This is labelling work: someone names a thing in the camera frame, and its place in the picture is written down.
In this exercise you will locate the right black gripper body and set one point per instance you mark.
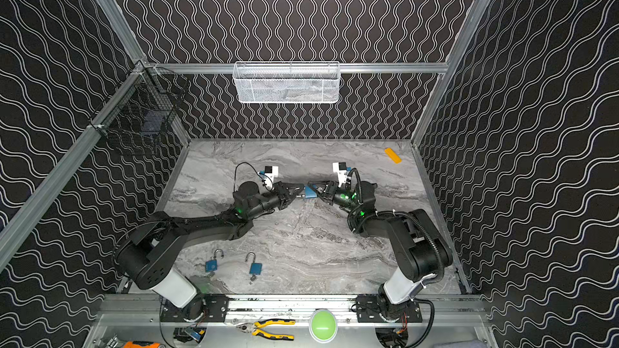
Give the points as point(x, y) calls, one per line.
point(329, 191)

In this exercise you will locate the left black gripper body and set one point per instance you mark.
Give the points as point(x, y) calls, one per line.
point(281, 193)

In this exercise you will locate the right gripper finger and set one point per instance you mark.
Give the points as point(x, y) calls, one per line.
point(319, 185)
point(322, 197)

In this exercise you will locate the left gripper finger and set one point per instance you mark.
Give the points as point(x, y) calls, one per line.
point(295, 187)
point(294, 196)

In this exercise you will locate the blue padlock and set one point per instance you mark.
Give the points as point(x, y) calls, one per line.
point(255, 268)
point(309, 193)
point(211, 266)

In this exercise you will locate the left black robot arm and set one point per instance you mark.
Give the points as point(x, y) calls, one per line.
point(149, 253)

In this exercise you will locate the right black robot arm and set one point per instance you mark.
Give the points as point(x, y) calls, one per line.
point(421, 252)

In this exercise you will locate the yellow block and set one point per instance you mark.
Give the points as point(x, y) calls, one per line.
point(393, 155)

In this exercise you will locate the green round button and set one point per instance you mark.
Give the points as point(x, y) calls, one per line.
point(323, 326)

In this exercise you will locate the green circuit board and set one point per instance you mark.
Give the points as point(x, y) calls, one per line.
point(189, 335)

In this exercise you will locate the orange tool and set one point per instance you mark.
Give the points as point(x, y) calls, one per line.
point(141, 344)

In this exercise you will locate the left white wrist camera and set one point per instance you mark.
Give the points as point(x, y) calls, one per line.
point(269, 175)

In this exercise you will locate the white wire basket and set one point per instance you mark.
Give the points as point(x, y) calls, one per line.
point(285, 82)

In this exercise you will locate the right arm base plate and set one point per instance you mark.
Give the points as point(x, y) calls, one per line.
point(377, 308)

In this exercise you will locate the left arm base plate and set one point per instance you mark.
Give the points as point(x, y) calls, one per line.
point(213, 308)

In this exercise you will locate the black wire basket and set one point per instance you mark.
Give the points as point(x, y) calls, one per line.
point(146, 118)

